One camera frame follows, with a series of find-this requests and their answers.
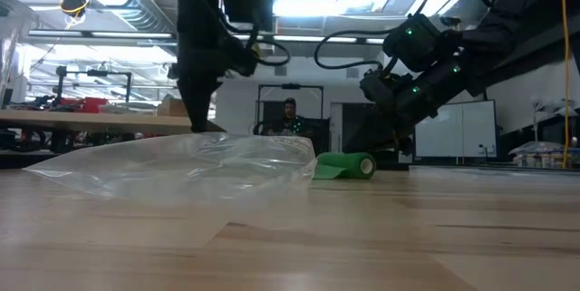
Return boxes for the black looped gripper cable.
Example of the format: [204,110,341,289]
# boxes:
[314,29,395,71]

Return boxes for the whiteboard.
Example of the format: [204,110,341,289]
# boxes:
[412,99,498,160]

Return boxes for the red plastic bin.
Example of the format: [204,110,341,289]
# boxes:
[58,97,110,114]

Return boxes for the cardboard box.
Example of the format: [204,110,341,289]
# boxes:
[156,98,189,118]

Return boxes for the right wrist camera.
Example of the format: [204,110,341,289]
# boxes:
[360,68,402,109]

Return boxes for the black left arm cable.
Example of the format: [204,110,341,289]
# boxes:
[246,36,292,68]

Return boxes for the yellow hanging cable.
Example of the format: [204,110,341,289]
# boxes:
[559,0,571,170]

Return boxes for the long ceiling light fixture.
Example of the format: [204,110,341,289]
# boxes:
[26,29,386,45]

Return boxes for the wooden workbench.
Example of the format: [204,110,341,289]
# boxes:
[0,109,227,156]

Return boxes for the person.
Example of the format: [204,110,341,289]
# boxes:
[266,97,314,138]

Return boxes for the black metal frame rig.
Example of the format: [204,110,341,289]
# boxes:
[256,83,325,139]

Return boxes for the yellow black cord reel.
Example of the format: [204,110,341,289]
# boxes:
[59,0,91,27]

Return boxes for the green bandage roll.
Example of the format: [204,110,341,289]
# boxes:
[312,151,377,181]

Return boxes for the black equipment cart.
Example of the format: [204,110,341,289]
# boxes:
[339,102,400,165]

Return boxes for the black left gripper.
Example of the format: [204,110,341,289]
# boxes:
[168,32,260,132]

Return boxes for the black metal stand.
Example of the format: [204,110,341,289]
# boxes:
[54,66,133,106]

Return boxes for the clear plastic zip bag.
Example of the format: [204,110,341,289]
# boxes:
[22,131,318,249]

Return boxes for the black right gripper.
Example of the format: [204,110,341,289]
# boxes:
[346,54,469,155]

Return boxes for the wrapped pack of bottles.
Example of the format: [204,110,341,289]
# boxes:
[509,141,580,169]

